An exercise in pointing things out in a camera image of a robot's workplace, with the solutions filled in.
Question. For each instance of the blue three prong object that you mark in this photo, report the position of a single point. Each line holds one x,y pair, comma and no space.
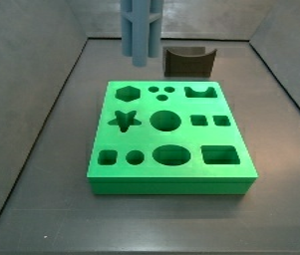
142,17

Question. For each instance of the green shape sorter board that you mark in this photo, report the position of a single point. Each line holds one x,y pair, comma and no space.
168,141

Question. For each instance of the dark curved block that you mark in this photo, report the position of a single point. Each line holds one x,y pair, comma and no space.
188,61

